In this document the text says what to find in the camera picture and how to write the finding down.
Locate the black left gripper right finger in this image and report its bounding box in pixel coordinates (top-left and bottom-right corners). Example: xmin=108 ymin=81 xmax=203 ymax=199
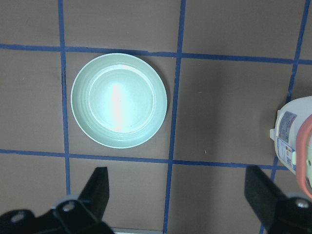
xmin=244 ymin=166 xmax=312 ymax=234

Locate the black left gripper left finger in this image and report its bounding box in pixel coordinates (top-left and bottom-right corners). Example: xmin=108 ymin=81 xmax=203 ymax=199
xmin=54 ymin=167 xmax=113 ymax=234

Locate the white rice cooker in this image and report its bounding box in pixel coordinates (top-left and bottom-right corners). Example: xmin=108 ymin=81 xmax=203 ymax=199
xmin=269 ymin=96 xmax=312 ymax=199

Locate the left green plate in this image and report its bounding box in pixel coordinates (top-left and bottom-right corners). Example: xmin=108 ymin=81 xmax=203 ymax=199
xmin=70 ymin=53 xmax=168 ymax=149

